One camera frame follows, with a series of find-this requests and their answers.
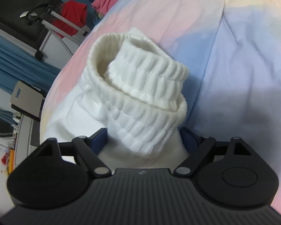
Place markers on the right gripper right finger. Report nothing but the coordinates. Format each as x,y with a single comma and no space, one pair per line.
197,147

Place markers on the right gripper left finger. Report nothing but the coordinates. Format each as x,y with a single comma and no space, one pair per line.
88,149

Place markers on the white sweatpants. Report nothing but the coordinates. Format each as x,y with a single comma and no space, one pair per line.
132,88

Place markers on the white dressing table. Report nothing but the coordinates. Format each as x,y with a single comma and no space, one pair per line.
25,138

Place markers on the beige black chair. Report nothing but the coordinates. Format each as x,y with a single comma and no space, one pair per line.
27,100

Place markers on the orange tray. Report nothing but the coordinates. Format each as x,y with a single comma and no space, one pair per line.
11,161

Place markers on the wavy blue mirror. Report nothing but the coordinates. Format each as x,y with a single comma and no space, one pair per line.
7,124

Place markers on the pastel bed sheet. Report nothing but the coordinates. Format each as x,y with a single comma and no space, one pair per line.
232,49

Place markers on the blue left curtain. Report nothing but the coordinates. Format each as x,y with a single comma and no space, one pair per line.
16,65

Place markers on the red garment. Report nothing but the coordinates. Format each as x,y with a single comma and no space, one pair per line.
74,12

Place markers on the silver tripod stand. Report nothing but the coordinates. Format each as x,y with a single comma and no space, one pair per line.
37,15

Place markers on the dark window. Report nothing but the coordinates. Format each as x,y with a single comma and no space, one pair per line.
13,24

